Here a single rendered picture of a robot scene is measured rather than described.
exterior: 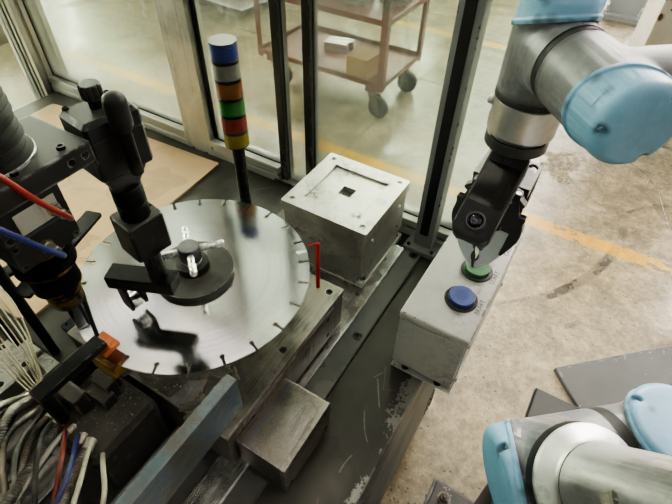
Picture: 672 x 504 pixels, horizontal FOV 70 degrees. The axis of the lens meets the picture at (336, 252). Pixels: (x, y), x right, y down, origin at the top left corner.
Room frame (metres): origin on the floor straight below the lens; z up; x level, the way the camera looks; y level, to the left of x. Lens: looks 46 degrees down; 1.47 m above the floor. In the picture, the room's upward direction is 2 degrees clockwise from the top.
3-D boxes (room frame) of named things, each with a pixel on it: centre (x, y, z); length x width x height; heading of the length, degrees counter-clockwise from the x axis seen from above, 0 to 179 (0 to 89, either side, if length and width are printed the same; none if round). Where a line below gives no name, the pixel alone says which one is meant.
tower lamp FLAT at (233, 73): (0.77, 0.19, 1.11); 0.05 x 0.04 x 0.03; 60
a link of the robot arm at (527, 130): (0.49, -0.20, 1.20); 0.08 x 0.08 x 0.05
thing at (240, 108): (0.77, 0.19, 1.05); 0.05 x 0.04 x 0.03; 60
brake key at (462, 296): (0.47, -0.19, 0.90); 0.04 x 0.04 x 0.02
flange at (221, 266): (0.46, 0.20, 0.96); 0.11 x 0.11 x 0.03
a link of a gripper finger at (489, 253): (0.48, -0.22, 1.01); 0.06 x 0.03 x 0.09; 149
